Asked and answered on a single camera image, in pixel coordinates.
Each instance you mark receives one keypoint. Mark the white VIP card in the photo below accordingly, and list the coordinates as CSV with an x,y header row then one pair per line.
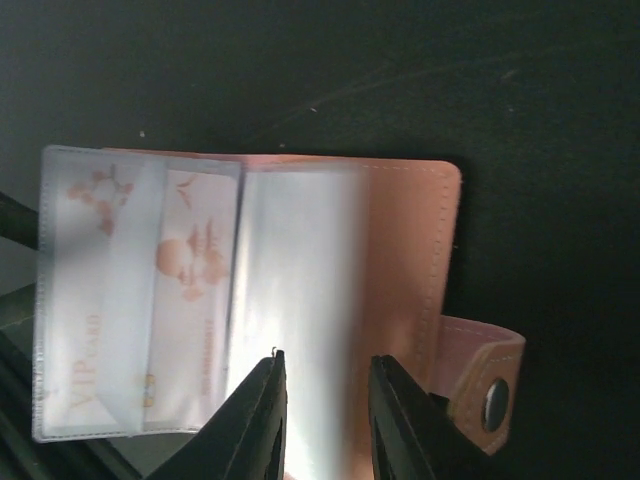
x,y
133,296

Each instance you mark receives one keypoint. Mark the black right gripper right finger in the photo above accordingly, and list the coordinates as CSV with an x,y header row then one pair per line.
x,y
412,438

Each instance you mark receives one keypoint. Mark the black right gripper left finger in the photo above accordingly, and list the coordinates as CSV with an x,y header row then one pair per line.
x,y
246,438

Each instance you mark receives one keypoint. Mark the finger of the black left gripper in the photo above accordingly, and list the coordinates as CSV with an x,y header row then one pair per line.
x,y
18,223

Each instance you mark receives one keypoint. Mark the pink leather card holder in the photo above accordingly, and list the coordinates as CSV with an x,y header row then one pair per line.
x,y
337,260

